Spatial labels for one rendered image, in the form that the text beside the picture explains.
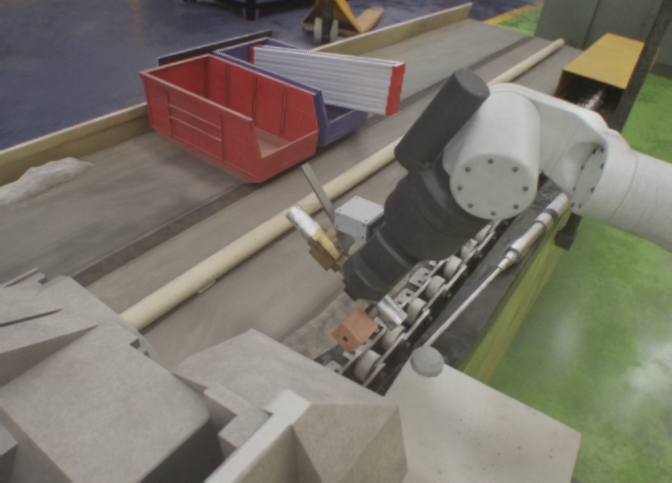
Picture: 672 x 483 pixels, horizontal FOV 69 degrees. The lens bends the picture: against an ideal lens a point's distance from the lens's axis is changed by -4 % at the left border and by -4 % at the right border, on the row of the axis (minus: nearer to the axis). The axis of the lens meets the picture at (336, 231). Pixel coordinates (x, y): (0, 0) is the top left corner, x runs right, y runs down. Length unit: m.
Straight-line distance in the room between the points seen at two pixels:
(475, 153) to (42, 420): 0.37
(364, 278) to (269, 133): 0.70
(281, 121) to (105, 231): 0.44
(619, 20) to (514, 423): 5.35
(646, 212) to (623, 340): 1.69
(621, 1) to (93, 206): 5.34
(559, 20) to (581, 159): 5.36
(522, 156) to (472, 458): 0.34
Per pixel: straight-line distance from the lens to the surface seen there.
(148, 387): 0.42
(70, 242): 0.92
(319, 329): 0.73
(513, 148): 0.39
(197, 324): 0.74
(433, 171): 0.46
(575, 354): 1.97
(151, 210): 0.96
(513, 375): 1.80
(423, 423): 0.60
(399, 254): 0.50
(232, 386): 0.38
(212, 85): 1.26
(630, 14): 5.80
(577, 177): 0.50
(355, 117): 1.20
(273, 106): 1.14
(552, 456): 0.64
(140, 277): 0.82
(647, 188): 0.45
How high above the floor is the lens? 1.29
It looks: 36 degrees down
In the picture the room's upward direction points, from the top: 7 degrees clockwise
